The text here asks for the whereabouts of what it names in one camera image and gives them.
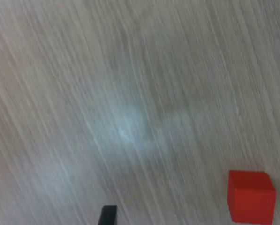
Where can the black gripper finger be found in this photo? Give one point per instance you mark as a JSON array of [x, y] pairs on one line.
[[109, 215]]

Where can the red cube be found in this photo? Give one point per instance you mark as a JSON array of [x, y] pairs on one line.
[[252, 199]]

